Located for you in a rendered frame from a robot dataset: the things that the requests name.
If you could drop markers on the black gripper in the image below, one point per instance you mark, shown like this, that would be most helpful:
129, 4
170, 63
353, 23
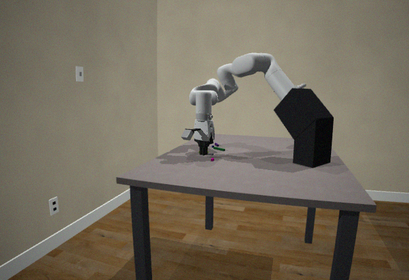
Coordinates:
205, 136

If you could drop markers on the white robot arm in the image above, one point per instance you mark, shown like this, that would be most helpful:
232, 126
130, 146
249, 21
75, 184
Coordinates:
259, 62

